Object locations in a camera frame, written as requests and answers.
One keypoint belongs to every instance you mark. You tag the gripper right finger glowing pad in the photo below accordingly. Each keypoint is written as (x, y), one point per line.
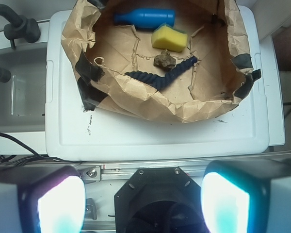
(247, 196)

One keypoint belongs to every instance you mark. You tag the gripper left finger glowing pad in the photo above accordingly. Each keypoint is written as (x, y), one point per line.
(41, 199)

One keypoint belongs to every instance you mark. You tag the brown rock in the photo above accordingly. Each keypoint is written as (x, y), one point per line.
(164, 61)

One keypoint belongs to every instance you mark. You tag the white plastic bin lid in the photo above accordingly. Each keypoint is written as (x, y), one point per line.
(100, 135)

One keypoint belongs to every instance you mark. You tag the grey sink basin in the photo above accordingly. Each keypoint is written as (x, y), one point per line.
(23, 98)

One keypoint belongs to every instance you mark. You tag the crumpled brown paper tray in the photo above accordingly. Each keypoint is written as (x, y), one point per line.
(102, 54)

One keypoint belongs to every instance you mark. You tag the yellow green sponge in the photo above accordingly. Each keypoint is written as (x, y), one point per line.
(167, 38)

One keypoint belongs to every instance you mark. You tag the grey toy faucet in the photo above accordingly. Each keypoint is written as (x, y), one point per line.
(18, 27)

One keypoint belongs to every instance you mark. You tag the blue plastic bottle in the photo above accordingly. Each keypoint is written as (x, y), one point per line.
(146, 18)

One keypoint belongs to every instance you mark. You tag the aluminium rail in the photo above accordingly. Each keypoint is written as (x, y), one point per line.
(194, 167)

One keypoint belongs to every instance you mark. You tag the black octagonal mount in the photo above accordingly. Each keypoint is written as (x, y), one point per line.
(159, 200)

